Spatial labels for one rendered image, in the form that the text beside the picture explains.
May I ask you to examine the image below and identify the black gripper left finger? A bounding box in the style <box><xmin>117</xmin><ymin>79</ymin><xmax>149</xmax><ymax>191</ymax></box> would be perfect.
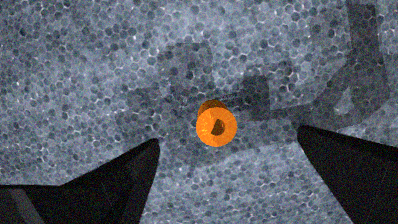
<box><xmin>0</xmin><ymin>138</ymin><xmax>160</xmax><ymax>224</ymax></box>

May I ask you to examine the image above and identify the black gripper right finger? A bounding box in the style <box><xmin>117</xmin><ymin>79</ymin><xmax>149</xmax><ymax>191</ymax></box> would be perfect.
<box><xmin>297</xmin><ymin>125</ymin><xmax>398</xmax><ymax>224</ymax></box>

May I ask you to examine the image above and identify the orange knob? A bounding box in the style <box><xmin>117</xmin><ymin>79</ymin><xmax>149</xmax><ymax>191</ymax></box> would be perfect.
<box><xmin>196</xmin><ymin>99</ymin><xmax>237</xmax><ymax>147</ymax></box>

